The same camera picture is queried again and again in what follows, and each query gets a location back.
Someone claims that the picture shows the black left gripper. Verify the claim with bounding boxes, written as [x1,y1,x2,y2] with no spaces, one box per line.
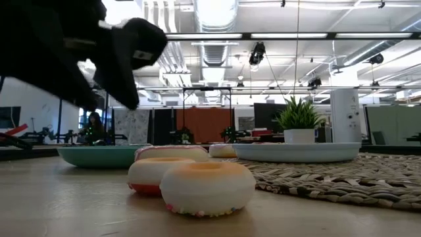
[0,0,141,112]

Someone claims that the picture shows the cream donut with pink icing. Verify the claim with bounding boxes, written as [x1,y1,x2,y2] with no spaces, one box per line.
[134,145,210,163]

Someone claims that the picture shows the cream donut with red icing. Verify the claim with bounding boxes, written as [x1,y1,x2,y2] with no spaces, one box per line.
[126,157,197,198]

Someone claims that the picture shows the small cream toy donut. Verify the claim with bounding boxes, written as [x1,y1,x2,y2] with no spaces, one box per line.
[209,144,237,159]

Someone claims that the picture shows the cream donut with sprinkles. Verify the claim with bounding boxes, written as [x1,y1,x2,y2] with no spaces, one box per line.
[159,161,257,218]

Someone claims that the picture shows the grey patterned partition panel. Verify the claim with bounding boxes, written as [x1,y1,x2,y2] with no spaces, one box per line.
[113,108,151,145]

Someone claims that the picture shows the person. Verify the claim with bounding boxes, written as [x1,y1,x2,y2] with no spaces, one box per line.
[84,111,107,145]

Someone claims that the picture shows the teal plate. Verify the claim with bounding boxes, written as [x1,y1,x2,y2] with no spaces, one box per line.
[56,144,151,170]

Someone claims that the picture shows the background black robot arms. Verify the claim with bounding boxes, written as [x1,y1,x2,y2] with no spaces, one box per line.
[18,126,80,146]

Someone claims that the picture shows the orange partition panel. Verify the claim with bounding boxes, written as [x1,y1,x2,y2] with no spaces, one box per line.
[176,107,235,144]

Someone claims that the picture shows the red background bar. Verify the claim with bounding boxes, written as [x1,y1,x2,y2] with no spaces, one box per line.
[0,123,30,138]

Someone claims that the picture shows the black monitor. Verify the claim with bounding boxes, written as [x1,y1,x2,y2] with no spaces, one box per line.
[253,103,289,134]

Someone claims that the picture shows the red box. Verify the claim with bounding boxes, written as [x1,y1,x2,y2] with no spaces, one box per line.
[251,128,273,138]

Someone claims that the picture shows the green artificial plant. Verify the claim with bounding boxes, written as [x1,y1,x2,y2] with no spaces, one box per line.
[275,95,326,131]

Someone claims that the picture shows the white plant pot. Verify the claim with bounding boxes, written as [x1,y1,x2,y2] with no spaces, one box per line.
[284,128,316,145]

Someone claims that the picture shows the pale blue plate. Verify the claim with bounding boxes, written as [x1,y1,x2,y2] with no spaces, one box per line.
[232,142,362,164]

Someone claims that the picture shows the white cylindrical appliance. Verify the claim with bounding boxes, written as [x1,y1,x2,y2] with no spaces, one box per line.
[330,88,362,144]

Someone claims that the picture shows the black ceiling spotlight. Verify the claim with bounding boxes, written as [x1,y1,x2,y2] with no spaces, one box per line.
[368,53,385,65]

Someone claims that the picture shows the round woven placemat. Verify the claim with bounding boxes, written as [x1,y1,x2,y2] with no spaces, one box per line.
[223,152,421,213]

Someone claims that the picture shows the pale green partition panel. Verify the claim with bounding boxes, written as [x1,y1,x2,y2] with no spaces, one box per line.
[364,105,421,146]

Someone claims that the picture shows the black hanging camera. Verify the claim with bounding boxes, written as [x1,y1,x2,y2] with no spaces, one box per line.
[248,41,266,66]

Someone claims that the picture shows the wall-mounted dark screen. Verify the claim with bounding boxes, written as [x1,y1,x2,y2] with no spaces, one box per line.
[0,106,22,129]

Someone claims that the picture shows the black overhead frame beam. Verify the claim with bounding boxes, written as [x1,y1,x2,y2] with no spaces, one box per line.
[164,32,421,41]

